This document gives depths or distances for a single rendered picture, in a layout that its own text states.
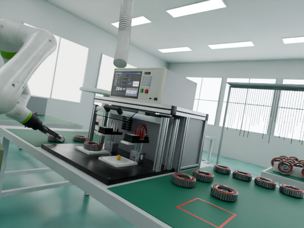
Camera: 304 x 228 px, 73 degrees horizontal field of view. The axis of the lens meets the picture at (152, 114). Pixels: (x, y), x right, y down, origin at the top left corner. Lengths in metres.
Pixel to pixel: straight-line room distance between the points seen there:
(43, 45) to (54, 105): 5.03
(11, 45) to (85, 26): 5.49
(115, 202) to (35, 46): 0.75
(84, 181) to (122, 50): 1.89
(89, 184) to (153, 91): 0.60
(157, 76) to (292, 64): 6.56
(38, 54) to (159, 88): 0.61
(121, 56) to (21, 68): 1.63
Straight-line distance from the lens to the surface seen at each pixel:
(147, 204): 0.77
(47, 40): 1.16
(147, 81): 1.23
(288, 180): 1.90
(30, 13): 6.06
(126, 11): 2.91
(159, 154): 1.07
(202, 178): 1.16
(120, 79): 1.40
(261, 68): 7.64
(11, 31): 1.22
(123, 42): 2.65
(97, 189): 0.87
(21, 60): 1.02
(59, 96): 6.15
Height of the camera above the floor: 1.06
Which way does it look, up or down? level
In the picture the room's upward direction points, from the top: 10 degrees clockwise
